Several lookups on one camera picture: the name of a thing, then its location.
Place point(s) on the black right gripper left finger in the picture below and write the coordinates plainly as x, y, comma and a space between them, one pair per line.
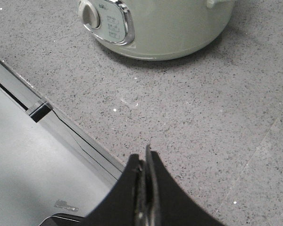
125, 204

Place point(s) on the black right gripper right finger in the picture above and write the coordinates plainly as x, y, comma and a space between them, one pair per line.
169, 204

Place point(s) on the pale green electric cooking pot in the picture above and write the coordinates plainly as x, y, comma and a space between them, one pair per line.
154, 30

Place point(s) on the grey cabinet front panel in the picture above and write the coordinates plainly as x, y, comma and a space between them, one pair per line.
51, 172

